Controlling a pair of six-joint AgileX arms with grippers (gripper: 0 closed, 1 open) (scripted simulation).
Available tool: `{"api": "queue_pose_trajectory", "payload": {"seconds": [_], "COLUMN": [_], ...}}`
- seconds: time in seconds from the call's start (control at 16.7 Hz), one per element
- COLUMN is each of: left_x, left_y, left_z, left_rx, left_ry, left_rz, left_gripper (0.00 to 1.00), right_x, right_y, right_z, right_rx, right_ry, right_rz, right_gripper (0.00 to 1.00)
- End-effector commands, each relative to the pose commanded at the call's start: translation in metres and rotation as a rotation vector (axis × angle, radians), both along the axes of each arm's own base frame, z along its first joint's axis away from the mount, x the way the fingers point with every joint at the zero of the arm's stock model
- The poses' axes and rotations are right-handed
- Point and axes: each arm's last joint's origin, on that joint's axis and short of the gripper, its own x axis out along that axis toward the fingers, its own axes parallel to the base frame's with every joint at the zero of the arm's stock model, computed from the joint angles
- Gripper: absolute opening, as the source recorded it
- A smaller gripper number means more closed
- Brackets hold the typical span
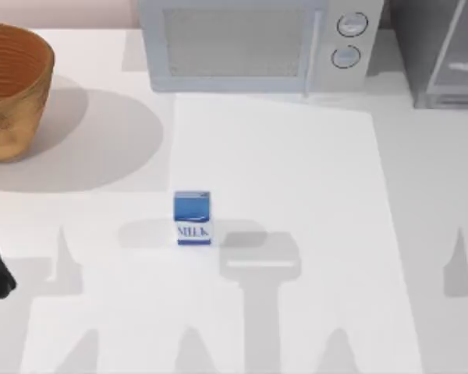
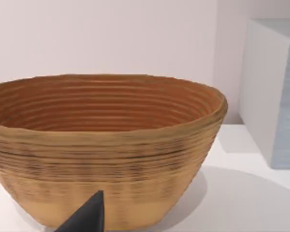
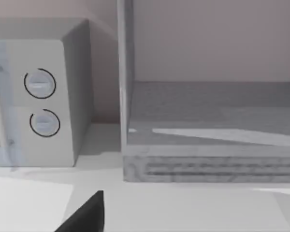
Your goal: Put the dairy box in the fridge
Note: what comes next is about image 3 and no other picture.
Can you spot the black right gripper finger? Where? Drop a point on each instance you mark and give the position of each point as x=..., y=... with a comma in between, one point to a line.
x=90, y=215

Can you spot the pale round microwave knob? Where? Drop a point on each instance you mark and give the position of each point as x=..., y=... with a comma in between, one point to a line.
x=39, y=82
x=45, y=122

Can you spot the pale microwave oven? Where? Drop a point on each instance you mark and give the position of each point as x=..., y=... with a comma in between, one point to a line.
x=70, y=96

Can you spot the grey open cabinet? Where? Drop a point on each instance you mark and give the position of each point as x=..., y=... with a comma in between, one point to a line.
x=207, y=145

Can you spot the glass microwave door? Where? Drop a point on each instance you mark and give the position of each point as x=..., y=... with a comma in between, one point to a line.
x=0, y=108

